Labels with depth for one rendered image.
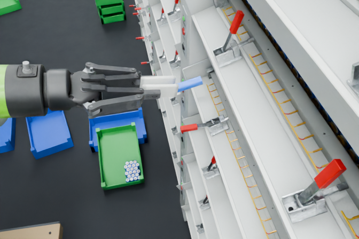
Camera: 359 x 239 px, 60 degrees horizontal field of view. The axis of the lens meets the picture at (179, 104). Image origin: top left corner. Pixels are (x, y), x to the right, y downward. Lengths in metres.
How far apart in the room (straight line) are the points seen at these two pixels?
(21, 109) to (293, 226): 0.44
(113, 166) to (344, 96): 1.46
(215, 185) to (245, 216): 0.24
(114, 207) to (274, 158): 1.22
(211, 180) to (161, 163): 0.86
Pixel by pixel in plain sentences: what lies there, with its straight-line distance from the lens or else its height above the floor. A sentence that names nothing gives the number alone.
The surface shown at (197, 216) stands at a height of 0.31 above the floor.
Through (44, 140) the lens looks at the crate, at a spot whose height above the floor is 0.00.
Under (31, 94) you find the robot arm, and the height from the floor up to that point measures 1.04.
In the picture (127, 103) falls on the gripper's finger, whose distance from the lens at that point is 0.56.
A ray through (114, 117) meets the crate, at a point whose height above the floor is 0.03.
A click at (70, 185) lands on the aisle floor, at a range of 1.68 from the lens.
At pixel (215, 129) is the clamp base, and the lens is 0.66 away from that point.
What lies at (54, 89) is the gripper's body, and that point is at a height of 1.04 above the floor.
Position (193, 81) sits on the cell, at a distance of 0.62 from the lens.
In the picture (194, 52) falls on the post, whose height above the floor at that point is 0.96.
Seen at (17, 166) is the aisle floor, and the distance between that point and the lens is 1.84.
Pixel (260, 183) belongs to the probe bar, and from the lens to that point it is 0.57.
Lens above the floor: 1.40
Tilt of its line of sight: 48 degrees down
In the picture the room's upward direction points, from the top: straight up
